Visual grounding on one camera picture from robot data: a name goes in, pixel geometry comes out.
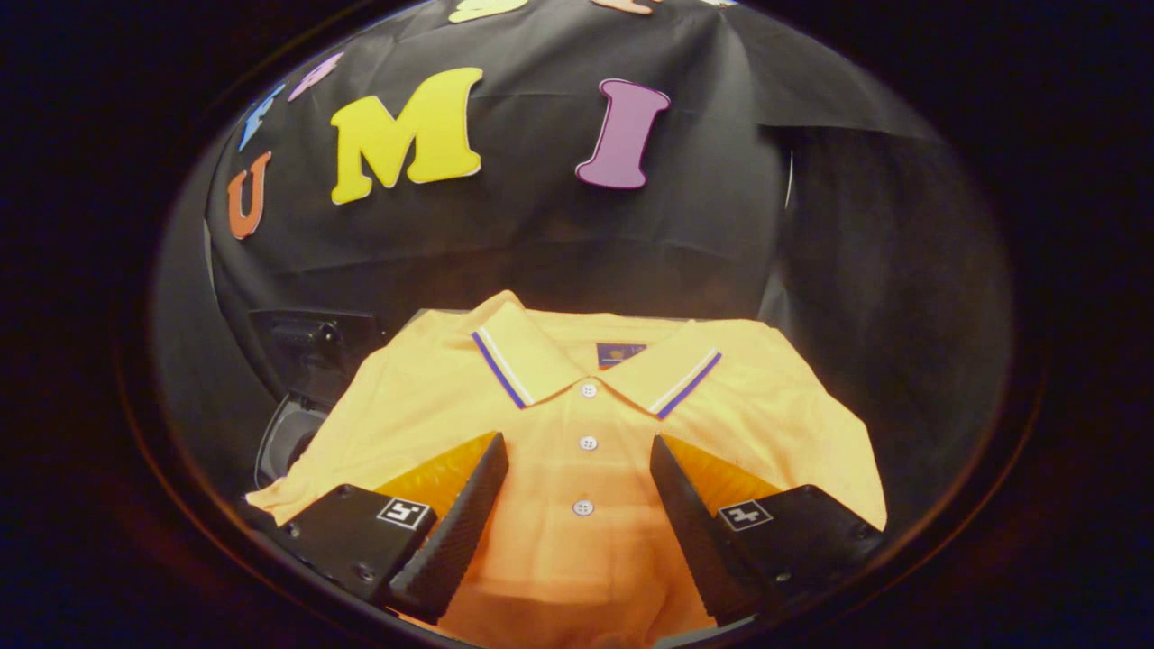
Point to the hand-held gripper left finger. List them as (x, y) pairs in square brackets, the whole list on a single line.
[(455, 532)]

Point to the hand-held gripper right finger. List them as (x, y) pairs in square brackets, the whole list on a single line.
[(699, 532)]

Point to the glass washing machine lid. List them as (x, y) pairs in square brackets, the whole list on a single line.
[(306, 351)]

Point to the grey washing machine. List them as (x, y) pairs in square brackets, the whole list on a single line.
[(288, 442)]

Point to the black backdrop cloth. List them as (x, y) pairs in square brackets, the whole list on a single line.
[(541, 225)]

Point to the yellow polo shirt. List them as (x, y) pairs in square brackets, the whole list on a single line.
[(577, 559)]

